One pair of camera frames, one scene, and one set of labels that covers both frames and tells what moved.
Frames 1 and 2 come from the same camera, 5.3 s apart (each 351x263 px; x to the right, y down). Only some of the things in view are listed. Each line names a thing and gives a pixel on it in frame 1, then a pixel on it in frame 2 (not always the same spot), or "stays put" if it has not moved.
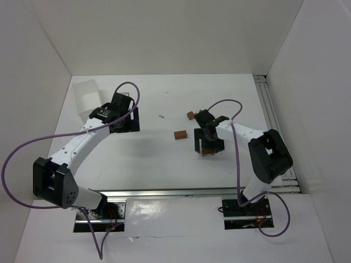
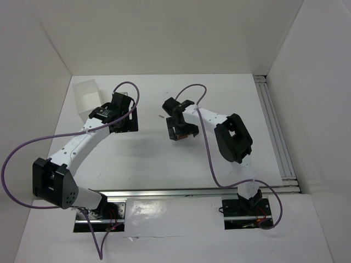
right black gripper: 209,139 → 182,129
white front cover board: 169,217 stays put
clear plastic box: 87,97 stays put
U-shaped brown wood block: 208,151 → 181,136
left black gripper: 131,119 stays put
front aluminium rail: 121,193 stays put
